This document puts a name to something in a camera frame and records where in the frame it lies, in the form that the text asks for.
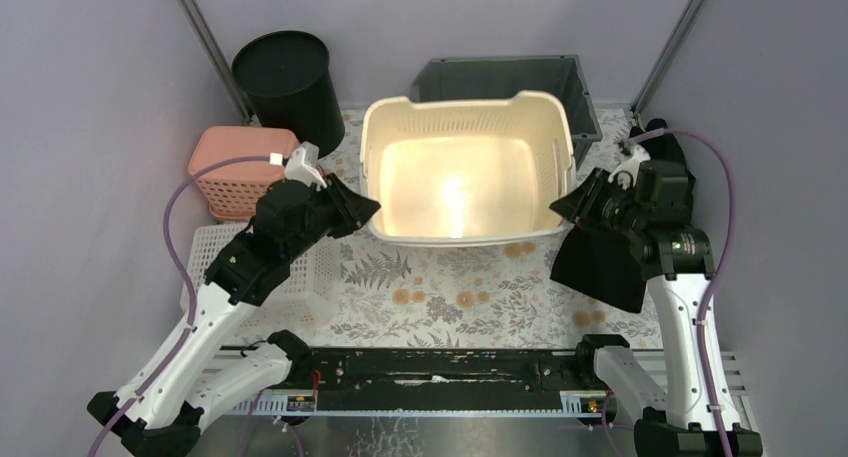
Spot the cream perforated plastic basket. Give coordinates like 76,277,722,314
358,91,577,247

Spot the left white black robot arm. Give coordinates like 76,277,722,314
87,174,381,456

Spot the white perforated plastic basket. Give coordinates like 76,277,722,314
186,223,341,347

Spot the pink perforated plastic basket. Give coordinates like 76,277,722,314
188,126,299,221

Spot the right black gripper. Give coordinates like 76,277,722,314
550,166,649,237

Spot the large black cylindrical container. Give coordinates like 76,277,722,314
231,30,345,157

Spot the aluminium frame rail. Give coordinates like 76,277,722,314
183,334,741,435

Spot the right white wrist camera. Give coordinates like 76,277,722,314
609,141,651,189

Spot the black crumpled cloth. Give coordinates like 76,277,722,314
550,119,704,314

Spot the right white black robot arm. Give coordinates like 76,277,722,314
550,160,764,456

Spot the grey plastic storage bin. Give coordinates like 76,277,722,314
409,55,602,165

